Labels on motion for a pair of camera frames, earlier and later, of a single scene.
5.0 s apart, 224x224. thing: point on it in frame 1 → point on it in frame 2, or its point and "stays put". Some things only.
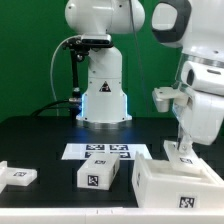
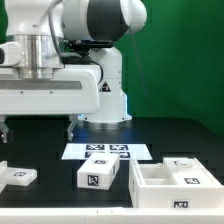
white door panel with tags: [17, 176] stays put
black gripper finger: [184, 139] → [4, 129]
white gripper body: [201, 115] → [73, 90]
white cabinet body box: [156, 184] stays put
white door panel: [183, 160] → [190, 171]
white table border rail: [113, 215] stays put
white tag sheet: [126, 151] stays put
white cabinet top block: [98, 171] stays put
